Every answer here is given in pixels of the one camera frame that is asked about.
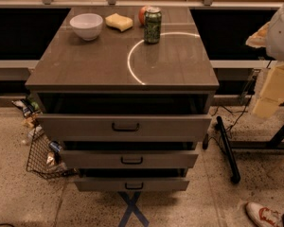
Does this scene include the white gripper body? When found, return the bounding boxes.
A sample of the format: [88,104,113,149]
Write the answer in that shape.
[266,4,284,61]

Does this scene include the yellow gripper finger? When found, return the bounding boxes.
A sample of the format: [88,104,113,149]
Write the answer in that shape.
[245,22,269,48]
[251,63,284,119]

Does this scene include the green soda can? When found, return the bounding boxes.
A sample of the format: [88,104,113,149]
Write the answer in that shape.
[144,7,162,44]

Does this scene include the black metal stand leg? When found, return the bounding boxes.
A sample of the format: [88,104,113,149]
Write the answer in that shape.
[217,116,240,183]

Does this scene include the red apple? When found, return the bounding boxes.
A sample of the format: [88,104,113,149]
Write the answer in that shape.
[138,6,149,26]

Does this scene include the white red sneaker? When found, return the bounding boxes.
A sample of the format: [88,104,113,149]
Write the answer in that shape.
[245,202,283,227]

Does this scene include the grey drawer cabinet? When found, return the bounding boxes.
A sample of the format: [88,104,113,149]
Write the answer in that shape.
[26,8,219,180]

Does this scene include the yellow sponge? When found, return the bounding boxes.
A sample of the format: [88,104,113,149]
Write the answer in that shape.
[105,13,133,32]

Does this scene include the white bowl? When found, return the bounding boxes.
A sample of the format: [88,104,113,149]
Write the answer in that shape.
[69,13,103,41]

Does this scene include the bottom drawer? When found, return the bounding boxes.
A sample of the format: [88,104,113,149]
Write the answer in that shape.
[74,177,189,192]

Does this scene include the drawer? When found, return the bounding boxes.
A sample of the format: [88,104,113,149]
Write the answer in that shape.
[60,150,198,169]
[74,177,189,192]
[38,113,211,142]

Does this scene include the middle drawer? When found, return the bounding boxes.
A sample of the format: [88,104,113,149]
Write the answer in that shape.
[60,150,198,169]

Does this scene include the top drawer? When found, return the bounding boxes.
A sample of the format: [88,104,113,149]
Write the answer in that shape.
[38,113,211,142]

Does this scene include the snack bags on floor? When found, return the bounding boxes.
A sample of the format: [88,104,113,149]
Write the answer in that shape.
[11,98,43,145]

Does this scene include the black cable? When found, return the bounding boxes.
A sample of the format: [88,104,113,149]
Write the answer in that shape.
[207,93,255,149]

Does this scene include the black wire basket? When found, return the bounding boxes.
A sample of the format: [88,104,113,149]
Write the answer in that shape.
[27,133,76,180]

